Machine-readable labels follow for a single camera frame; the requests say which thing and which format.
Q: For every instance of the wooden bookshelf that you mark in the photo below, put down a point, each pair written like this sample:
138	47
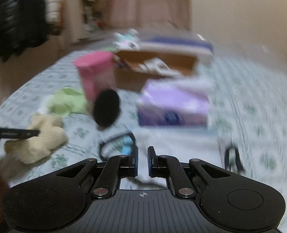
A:
92	2

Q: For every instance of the purple tissue pack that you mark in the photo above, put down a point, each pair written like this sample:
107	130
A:
172	102

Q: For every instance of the white rabbit plush toy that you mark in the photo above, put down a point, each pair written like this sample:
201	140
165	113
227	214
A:
126	40

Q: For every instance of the pink lidded cup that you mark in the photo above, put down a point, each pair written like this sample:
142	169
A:
95	72

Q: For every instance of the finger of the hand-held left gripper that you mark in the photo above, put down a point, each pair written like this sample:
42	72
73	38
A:
12	133

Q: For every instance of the blue face mask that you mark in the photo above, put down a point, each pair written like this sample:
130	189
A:
127	146

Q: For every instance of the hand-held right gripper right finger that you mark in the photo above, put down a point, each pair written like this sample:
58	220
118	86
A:
151	162

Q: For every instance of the white puffer jacket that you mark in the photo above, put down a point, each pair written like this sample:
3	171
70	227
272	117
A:
53	2

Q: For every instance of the glossy black puffer jacket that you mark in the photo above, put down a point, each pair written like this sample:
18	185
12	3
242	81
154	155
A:
2	29

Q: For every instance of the blue and white flat box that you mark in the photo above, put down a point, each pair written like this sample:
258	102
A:
177	43

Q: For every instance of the pink curtain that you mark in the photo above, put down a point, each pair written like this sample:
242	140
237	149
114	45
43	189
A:
153	2

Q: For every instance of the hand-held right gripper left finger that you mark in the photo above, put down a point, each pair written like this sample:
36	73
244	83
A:
135	161

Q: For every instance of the brown cardboard box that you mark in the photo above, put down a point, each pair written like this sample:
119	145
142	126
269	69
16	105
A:
131	77

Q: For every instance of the black round puff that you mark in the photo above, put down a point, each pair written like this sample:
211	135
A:
107	109

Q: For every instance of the plastic covered mattress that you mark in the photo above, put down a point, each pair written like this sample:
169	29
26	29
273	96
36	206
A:
243	46

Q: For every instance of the yellow towel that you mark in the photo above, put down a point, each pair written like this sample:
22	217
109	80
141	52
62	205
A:
39	140

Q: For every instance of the light green cloth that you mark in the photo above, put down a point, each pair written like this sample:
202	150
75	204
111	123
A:
68	99

